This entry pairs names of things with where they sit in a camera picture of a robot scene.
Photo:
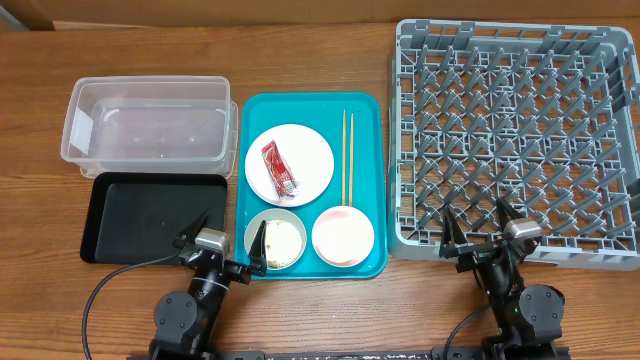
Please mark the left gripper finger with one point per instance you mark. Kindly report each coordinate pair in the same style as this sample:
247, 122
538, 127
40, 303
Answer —
190, 233
257, 252

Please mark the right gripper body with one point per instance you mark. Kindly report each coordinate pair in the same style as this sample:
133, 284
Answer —
470, 253

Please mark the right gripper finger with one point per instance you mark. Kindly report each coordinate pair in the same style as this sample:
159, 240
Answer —
505, 213
452, 233

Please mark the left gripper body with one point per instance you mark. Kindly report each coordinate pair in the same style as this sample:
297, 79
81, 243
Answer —
237, 271

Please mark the grey small bowl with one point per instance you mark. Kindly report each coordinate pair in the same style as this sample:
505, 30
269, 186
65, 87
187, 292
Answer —
274, 214

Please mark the red sauce packet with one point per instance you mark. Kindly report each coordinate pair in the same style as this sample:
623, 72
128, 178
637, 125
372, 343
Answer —
281, 176

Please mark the pink bowl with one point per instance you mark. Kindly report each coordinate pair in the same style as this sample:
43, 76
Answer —
343, 236

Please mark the cooked rice pile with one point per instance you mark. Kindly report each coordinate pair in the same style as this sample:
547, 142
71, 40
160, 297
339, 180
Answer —
283, 243

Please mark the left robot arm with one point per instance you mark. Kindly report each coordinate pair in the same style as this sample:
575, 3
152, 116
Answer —
184, 320

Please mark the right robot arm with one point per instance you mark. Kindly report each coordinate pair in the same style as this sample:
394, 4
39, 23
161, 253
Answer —
528, 317

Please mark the grey dishwasher rack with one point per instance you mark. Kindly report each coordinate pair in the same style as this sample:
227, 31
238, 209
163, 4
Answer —
543, 116

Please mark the black plastic tray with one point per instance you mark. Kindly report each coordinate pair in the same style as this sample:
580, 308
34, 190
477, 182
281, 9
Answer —
135, 217

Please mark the teal serving tray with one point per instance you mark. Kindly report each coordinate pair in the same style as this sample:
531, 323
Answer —
322, 112

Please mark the white round plate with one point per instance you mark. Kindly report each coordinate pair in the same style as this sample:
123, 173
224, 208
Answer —
308, 156

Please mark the clear plastic storage bin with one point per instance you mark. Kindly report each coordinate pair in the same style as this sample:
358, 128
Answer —
184, 124

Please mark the right wooden chopstick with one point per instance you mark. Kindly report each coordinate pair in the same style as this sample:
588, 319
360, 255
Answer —
351, 161

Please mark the wooden chopstick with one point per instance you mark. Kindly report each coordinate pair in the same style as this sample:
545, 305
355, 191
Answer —
343, 161
351, 161

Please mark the left wooden chopstick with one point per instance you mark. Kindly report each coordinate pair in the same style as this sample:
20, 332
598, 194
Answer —
343, 161

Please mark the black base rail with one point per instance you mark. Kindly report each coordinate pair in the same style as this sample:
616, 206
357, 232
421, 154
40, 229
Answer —
350, 356

